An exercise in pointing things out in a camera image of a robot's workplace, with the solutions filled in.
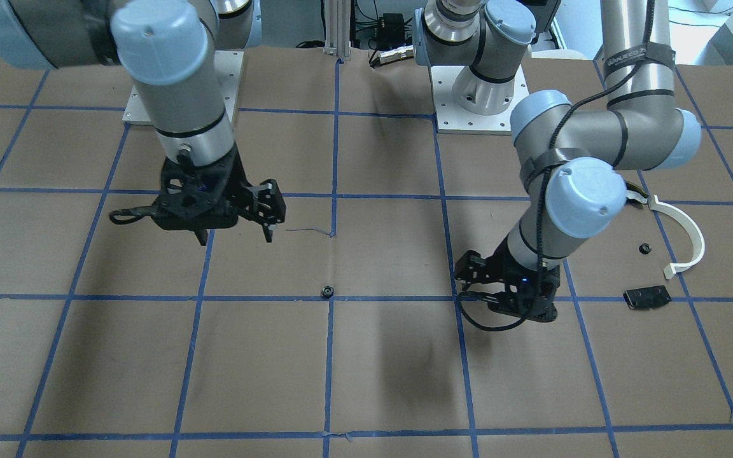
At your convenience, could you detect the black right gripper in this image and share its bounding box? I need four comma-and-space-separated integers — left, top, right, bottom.
152, 148, 287, 247

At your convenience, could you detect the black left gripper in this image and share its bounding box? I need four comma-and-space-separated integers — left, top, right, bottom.
454, 246, 561, 324

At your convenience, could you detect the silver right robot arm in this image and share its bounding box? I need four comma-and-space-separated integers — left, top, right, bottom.
0, 1, 287, 246

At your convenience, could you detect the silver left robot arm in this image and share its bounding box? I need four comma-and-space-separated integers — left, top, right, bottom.
412, 1, 701, 325

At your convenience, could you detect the black rectangular plastic part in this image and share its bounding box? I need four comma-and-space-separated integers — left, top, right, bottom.
622, 285, 671, 310

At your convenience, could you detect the olive brake shoe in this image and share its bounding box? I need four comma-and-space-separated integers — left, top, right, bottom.
625, 181, 649, 205

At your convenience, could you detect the white curved plastic bracket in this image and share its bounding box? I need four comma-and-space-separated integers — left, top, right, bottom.
648, 195, 706, 280

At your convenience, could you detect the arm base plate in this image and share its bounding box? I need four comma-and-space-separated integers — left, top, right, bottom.
429, 66, 529, 135
122, 50, 244, 125

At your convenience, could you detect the aluminium frame post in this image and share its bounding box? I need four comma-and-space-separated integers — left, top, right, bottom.
323, 0, 354, 63

